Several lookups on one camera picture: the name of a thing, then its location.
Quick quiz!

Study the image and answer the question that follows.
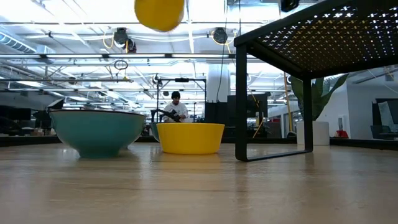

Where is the green leafy plant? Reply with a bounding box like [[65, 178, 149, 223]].
[[290, 73, 349, 123]]

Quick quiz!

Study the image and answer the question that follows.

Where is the person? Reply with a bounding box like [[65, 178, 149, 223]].
[[162, 91, 190, 123]]

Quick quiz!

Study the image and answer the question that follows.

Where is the black aluminium table frame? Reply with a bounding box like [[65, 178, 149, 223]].
[[0, 135, 398, 147]]

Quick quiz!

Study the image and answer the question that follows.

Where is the black ceiling cable reel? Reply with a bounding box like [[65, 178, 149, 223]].
[[212, 27, 229, 45], [112, 27, 137, 54]]

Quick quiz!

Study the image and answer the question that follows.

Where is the hanging black cable loop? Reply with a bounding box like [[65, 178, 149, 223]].
[[113, 58, 129, 82]]

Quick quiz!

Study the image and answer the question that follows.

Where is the black background cabinet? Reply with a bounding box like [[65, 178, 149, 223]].
[[204, 93, 269, 138]]

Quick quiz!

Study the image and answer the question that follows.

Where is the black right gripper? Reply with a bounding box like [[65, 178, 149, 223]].
[[280, 0, 300, 12]]

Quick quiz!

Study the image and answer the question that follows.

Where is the yellow plastic mini bowl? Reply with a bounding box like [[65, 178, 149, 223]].
[[134, 0, 186, 32], [155, 123, 226, 156]]

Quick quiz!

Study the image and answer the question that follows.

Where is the white plant pot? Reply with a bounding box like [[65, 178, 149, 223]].
[[295, 121, 330, 146]]

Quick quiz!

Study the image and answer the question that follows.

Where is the black background station frame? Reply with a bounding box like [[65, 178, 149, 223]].
[[156, 77, 207, 124]]

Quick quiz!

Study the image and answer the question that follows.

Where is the black perforated metal shelf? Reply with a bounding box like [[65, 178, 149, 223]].
[[233, 0, 398, 162]]

